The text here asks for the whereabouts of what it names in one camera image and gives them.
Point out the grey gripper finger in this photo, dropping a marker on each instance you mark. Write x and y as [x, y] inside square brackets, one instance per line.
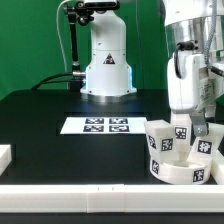
[199, 123]

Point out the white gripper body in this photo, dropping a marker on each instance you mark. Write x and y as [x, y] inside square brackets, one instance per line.
[196, 88]

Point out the white round stool seat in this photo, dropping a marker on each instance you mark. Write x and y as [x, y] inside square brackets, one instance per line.
[191, 174]

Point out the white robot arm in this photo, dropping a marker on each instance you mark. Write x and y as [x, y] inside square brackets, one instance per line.
[195, 37]

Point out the paper sheet with markers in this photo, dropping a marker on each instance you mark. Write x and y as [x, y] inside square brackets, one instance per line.
[103, 125]

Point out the white front rail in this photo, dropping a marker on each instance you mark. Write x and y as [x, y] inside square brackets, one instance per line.
[111, 198]

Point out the white left rail block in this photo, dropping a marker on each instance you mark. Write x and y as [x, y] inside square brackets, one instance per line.
[5, 157]

